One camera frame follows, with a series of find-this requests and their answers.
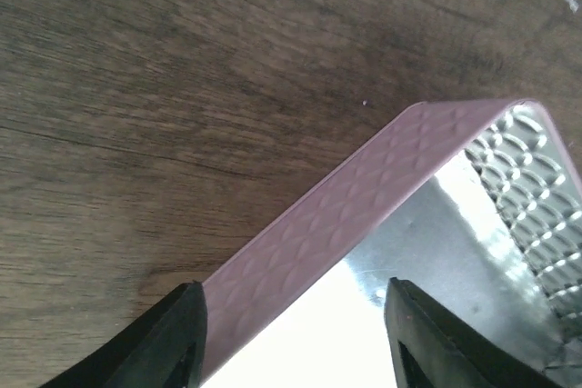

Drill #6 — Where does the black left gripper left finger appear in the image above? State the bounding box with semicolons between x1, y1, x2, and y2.
43;282;207;388

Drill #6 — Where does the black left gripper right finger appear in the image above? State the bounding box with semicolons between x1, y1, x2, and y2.
385;276;567;387

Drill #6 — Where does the pink tray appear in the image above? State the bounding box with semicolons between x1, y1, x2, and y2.
202;100;581;387

